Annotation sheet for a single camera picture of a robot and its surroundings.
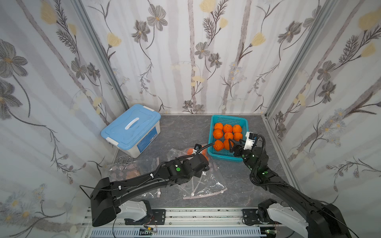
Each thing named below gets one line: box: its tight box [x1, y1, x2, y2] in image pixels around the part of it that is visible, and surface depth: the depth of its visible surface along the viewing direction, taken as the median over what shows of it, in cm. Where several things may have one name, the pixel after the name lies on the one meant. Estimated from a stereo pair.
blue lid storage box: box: [100, 104, 162, 159], surface depth 92 cm
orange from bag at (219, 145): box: [213, 139, 225, 152], surface depth 97 cm
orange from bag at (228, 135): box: [224, 131, 234, 140], surface depth 104 cm
